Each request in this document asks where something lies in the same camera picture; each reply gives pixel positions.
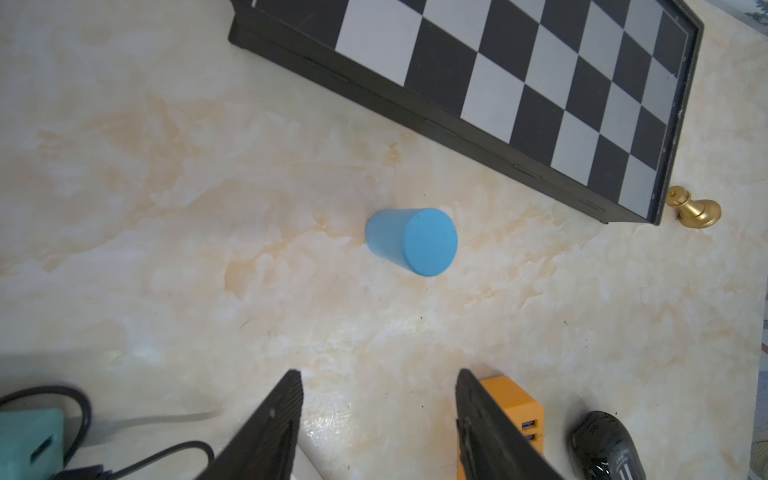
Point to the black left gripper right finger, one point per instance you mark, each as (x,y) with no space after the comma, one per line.
(492,438)

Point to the gold chess pawn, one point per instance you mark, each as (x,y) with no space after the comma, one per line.
(694,214)

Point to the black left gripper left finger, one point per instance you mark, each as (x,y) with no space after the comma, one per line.
(265,447)

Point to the black silver chessboard box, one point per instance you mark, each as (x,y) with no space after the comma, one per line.
(582,101)

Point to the orange power strip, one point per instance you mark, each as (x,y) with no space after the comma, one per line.
(516,414)

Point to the light blue cylinder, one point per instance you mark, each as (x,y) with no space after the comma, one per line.
(423,241)

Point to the teal usb charger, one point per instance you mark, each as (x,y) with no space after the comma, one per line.
(32,444)

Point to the white power strip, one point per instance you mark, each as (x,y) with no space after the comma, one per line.
(302,468)

